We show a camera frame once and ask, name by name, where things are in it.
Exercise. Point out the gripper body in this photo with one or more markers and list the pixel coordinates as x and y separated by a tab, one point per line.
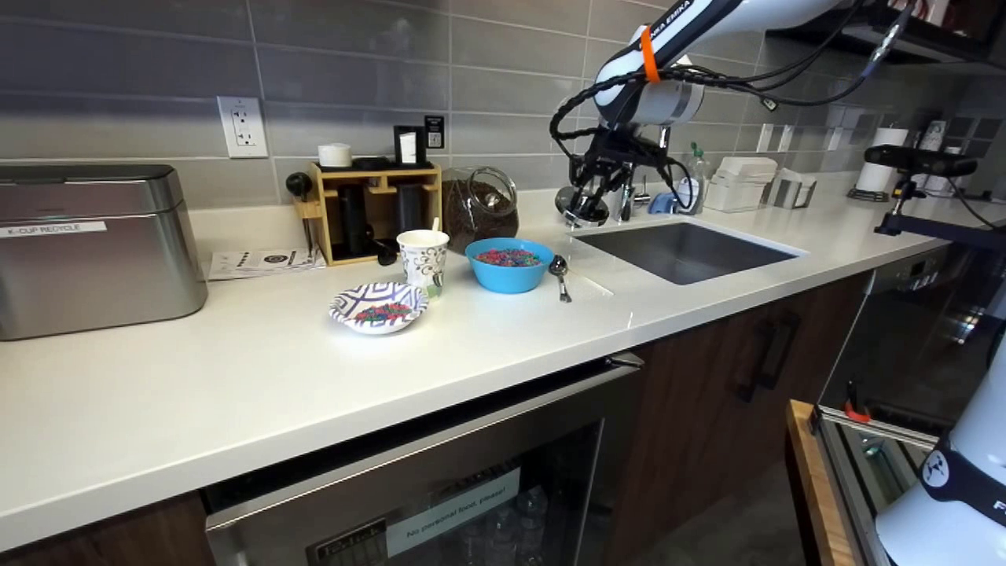
614	145

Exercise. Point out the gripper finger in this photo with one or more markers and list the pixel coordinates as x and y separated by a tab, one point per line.
612	189
580	179

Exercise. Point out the silver lid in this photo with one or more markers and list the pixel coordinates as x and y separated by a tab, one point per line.
580	211

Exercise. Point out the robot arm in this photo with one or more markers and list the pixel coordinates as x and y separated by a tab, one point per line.
684	31

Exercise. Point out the glass jar container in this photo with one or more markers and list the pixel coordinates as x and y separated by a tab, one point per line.
479	208

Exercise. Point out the silver tap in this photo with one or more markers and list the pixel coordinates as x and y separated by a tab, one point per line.
638	192

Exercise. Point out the clear dish soap bottle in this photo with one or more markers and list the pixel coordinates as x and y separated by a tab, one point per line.
695	185

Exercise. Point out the silver spoon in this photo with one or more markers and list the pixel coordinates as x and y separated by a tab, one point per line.
559	271

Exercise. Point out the stainless steel sink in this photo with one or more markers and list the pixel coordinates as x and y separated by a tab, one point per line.
684	251

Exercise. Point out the blue bowl with candy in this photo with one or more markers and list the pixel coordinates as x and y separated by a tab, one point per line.
509	275

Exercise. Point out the white napkin box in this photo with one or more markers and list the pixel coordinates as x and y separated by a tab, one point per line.
739	185

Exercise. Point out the patterned paper cup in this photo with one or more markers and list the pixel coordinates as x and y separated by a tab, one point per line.
424	263

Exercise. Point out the silver napkin holder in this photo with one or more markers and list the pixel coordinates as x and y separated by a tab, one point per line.
790	190

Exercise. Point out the wooden organizer rack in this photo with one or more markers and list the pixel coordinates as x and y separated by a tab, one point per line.
377	179

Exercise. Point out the patterned paper bowl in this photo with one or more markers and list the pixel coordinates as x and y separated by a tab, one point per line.
379	310

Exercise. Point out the white tape roll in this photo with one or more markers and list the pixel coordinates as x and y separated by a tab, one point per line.
335	155

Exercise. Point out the paper towel roll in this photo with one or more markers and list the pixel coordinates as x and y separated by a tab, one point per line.
880	169

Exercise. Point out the beverage fridge door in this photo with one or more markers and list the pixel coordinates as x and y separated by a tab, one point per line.
440	464

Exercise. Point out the white printed leaflet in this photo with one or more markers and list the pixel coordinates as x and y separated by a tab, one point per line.
263	262

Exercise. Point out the orange clamp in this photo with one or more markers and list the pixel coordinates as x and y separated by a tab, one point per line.
857	411

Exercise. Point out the dishwasher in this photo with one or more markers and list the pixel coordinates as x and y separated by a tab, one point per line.
904	346

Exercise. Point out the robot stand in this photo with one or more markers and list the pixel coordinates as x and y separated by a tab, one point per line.
821	487

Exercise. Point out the stainless steel recycle bin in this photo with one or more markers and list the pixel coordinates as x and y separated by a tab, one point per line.
94	251

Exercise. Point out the small black wall sign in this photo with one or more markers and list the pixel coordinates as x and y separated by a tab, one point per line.
435	132

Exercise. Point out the small black picture frame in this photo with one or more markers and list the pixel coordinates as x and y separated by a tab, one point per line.
409	146

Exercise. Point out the camera on mount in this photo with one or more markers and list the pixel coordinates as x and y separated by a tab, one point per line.
919	160

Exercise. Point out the dark wall shelf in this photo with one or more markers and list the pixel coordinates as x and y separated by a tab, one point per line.
904	31

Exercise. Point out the white wall socket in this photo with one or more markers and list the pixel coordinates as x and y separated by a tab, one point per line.
243	126

